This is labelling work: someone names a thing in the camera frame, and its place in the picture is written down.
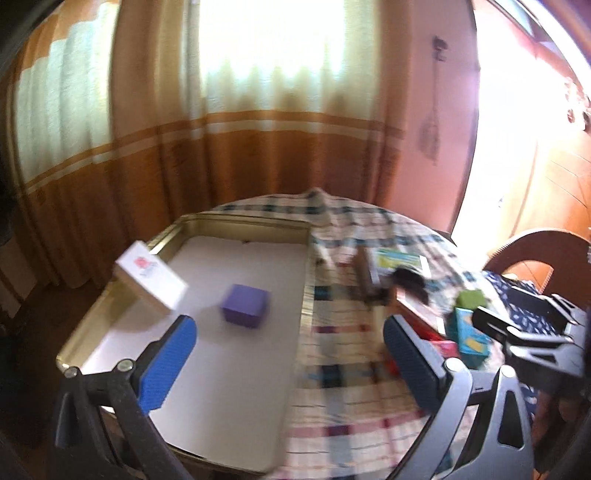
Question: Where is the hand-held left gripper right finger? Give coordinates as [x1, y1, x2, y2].
[383, 314, 539, 480]

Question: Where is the brown upright box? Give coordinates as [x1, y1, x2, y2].
[355, 247, 393, 306]

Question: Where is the green box with ball print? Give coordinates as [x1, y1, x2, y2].
[455, 290, 492, 311]

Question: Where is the small red box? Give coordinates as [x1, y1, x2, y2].
[429, 339, 460, 361]

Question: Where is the wall hanging ornament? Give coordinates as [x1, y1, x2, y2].
[418, 37, 451, 162]

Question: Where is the wooden wardrobe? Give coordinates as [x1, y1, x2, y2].
[462, 0, 591, 259]

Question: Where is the gold metal tray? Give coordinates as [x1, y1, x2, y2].
[55, 213, 315, 476]

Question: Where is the teal box with yellow print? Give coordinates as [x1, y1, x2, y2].
[455, 307, 492, 370]

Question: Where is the green yellow clear packet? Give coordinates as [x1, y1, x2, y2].
[372, 248, 432, 283]

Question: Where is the blue patterned cushion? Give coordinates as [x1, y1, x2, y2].
[482, 270, 561, 335]

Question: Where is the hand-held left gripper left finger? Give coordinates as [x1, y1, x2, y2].
[53, 315, 198, 480]

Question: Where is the orange and white curtain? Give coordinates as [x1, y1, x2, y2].
[0, 0, 416, 296]

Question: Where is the purple box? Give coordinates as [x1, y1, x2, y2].
[221, 284, 271, 329]

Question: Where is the dark metal trinket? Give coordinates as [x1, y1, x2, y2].
[392, 268, 428, 305]

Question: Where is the white box with red print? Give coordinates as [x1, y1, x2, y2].
[115, 240, 188, 315]

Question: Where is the checked tablecloth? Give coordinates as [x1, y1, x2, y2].
[203, 187, 522, 480]

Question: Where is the wooden chair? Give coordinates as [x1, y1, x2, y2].
[482, 228, 591, 296]

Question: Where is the orange brown box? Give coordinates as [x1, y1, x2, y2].
[392, 295, 448, 342]

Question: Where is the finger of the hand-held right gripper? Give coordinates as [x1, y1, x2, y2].
[472, 306, 575, 358]
[508, 285, 589, 326]

